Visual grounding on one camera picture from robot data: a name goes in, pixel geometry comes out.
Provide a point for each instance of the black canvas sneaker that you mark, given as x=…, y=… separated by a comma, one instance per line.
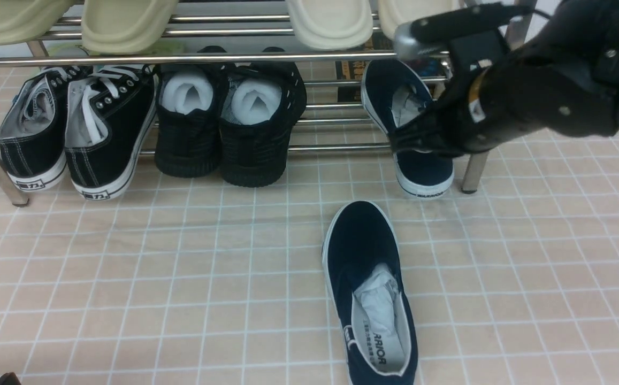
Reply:
x=33, y=131
x=109, y=115

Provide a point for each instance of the black canvas sneaker left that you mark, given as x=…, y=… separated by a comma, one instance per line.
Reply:
x=33, y=131

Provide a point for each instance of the cream slipper left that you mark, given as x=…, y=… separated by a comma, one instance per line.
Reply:
x=331, y=25

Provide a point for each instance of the black box behind rack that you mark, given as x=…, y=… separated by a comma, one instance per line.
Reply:
x=353, y=70

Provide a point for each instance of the dark object bottom left corner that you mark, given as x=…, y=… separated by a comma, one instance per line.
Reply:
x=9, y=378

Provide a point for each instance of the cream slipper right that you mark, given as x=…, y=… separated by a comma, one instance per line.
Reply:
x=395, y=13

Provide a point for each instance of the cream slipper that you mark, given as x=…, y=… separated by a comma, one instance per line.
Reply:
x=395, y=13
x=331, y=25

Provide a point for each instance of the navy slip-on shoe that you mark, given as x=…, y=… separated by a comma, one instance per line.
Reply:
x=361, y=262
x=393, y=95

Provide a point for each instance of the black knit shoe left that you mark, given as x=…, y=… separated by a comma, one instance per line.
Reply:
x=188, y=141

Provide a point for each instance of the black knit shoe right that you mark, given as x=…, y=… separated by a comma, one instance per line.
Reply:
x=259, y=106

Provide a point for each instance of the black knit shoe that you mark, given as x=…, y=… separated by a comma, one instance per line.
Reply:
x=188, y=141
x=259, y=106

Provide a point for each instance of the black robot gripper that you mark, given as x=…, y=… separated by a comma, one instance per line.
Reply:
x=549, y=82

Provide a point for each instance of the olive green slipper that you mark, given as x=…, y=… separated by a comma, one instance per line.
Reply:
x=124, y=27
x=22, y=21

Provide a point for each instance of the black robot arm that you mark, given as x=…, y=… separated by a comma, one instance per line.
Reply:
x=472, y=55

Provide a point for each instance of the black canvas sneaker right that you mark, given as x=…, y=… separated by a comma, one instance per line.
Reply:
x=109, y=115

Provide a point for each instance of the metal shoe rack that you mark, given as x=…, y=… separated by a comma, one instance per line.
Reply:
x=515, y=35

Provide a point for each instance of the olive green slipper far left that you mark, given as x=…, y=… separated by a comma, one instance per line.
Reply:
x=22, y=21

